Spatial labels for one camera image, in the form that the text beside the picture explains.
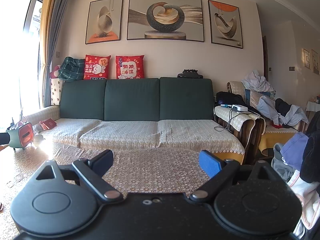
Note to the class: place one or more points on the white patterned gift bag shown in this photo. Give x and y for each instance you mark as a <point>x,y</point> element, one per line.
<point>56,92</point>

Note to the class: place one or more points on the brown wooden door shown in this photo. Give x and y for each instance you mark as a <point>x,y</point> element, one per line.
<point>265,57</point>

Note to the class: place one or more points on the green and orange box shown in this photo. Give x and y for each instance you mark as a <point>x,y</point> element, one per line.
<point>21,135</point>

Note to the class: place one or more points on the white bowl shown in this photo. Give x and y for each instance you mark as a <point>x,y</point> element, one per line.
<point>38,140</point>

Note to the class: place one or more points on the small framed wall picture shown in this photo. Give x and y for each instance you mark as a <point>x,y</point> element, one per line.
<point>306,58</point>
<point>315,62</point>

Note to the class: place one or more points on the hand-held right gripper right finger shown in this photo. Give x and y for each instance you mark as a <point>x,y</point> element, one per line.
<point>210,163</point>

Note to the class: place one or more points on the yellow and grey curtain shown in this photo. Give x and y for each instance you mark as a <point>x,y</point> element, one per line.
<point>53,30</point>

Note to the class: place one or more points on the black cloth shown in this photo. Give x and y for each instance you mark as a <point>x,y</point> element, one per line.
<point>227,98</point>

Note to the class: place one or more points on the dark green sofa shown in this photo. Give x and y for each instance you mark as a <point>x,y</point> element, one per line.
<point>132,97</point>

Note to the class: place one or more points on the white garment with pink trim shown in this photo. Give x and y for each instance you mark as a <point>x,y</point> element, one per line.
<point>307,200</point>

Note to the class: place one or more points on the blue purple cloth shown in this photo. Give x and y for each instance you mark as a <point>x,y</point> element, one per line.
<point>293,152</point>

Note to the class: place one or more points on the black beaded object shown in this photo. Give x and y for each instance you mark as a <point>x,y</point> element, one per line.
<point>189,74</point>

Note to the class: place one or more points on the glass balcony door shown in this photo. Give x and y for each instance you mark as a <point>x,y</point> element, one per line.
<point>15,42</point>

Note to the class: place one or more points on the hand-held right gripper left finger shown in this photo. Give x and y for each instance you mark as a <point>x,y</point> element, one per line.
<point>103,161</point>

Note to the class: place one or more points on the red plush toy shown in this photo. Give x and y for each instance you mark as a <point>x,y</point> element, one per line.
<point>54,72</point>

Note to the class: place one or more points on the red and white box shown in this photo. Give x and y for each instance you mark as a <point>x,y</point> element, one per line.
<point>130,67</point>

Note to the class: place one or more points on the beige lace sofa cover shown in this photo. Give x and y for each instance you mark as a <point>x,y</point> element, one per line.
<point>125,135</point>

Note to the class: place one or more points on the green plaid cushion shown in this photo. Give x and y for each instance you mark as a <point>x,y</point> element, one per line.
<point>71,68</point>

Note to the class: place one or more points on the framed egg shape painting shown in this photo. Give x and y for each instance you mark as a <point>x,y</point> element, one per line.
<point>103,20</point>

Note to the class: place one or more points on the red printed cushion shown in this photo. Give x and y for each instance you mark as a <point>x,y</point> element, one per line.
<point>97,67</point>

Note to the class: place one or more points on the grey garment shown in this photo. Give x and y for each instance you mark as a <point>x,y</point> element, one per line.
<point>281,165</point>

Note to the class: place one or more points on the black fleece garment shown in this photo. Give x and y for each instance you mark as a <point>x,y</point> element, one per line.
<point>311,155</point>

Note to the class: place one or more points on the pile of pale clothes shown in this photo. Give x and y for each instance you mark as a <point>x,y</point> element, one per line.
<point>257,82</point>

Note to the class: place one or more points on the red packet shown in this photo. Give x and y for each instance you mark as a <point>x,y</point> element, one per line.
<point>48,125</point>

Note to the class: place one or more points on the wooden armchair with beige cover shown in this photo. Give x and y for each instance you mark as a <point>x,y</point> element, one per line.
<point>250,127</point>

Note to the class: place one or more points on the framed crescent shape painting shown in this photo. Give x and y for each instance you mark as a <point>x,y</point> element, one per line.
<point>226,25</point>

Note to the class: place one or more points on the white electronic device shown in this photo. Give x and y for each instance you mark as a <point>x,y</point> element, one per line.
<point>239,108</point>

